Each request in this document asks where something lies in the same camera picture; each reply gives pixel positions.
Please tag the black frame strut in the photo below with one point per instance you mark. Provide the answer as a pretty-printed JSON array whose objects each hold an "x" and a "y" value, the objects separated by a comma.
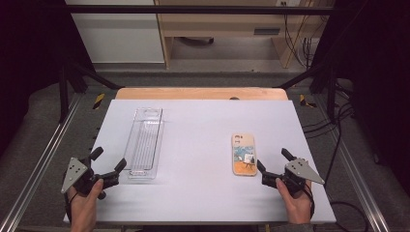
[
  {"x": 330, "y": 93},
  {"x": 63, "y": 96}
]

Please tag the person's right hand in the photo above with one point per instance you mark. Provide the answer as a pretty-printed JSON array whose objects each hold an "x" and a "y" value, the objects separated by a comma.
[{"x": 296, "y": 206}]

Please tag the clear plastic storage tray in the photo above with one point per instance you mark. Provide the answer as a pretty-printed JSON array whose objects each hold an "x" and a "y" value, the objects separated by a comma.
[{"x": 143, "y": 145}]

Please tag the light wooden desk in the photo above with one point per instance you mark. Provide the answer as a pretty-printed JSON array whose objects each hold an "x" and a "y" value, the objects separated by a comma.
[{"x": 225, "y": 24}]

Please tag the white cabinet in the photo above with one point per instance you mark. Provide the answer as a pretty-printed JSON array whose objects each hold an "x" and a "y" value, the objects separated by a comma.
[{"x": 122, "y": 35}]

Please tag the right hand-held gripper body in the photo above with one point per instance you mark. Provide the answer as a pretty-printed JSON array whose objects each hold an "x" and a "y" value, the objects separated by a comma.
[{"x": 298, "y": 174}]

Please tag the black horizontal frame bar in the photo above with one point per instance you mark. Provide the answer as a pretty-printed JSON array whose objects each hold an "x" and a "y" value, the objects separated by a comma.
[{"x": 193, "y": 9}]

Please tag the aluminium rail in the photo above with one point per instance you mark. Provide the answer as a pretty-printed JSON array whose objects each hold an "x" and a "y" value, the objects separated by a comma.
[
  {"x": 42, "y": 154},
  {"x": 357, "y": 180}
]

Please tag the person's left hand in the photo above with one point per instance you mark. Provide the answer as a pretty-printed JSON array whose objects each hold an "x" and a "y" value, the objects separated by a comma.
[{"x": 84, "y": 206}]

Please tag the black curtain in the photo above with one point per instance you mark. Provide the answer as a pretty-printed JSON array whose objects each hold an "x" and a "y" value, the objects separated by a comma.
[
  {"x": 380, "y": 80},
  {"x": 29, "y": 48}
]

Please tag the beige illustrated phone case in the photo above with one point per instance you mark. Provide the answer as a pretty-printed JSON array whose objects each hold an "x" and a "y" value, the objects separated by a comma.
[{"x": 244, "y": 154}]

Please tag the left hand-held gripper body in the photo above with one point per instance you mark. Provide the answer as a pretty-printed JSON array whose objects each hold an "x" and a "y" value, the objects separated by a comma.
[{"x": 77, "y": 175}]

